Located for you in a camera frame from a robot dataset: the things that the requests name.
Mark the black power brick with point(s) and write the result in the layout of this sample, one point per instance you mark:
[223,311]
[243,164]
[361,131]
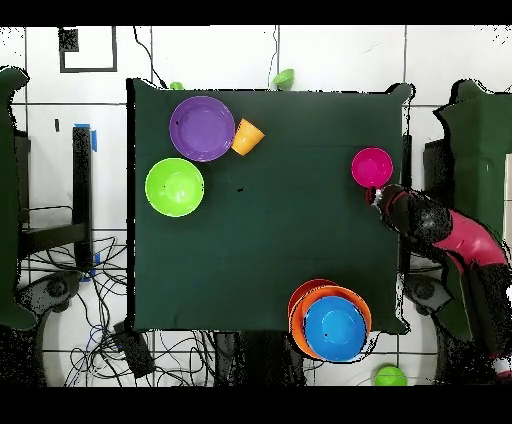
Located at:
[134,352]

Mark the small green plastic bowl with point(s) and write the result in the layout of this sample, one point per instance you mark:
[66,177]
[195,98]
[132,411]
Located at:
[284,78]

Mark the pink plastic bowl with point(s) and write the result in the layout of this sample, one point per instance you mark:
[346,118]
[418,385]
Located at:
[372,168]

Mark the red-orange plastic bowl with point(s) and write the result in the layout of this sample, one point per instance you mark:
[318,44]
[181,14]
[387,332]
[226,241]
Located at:
[302,290]

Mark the purple plastic bowl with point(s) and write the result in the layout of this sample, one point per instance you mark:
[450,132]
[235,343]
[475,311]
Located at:
[202,128]

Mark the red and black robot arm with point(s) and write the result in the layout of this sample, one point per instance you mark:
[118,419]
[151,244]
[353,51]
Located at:
[472,244]

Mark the blue plastic bowl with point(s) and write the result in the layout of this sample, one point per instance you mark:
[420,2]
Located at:
[334,328]

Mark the black wheeled base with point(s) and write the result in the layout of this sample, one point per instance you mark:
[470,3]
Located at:
[56,288]
[424,290]

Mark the green round object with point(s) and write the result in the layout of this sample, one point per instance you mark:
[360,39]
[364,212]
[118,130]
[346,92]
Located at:
[390,376]
[176,85]

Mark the dark green tablecloth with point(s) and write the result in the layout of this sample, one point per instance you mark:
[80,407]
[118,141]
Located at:
[260,240]

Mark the black frame stand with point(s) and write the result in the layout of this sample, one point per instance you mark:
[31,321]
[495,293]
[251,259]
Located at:
[82,180]

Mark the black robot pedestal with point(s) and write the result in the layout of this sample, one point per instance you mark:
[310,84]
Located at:
[256,360]

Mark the large orange plastic bowl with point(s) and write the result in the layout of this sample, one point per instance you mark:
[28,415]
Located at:
[296,324]

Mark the orange plastic cup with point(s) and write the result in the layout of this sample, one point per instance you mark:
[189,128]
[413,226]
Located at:
[246,138]

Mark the green covered side table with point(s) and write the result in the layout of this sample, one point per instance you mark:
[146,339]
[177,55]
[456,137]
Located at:
[10,200]
[476,160]

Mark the large green plastic bowl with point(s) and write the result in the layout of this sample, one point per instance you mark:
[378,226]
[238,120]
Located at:
[174,188]

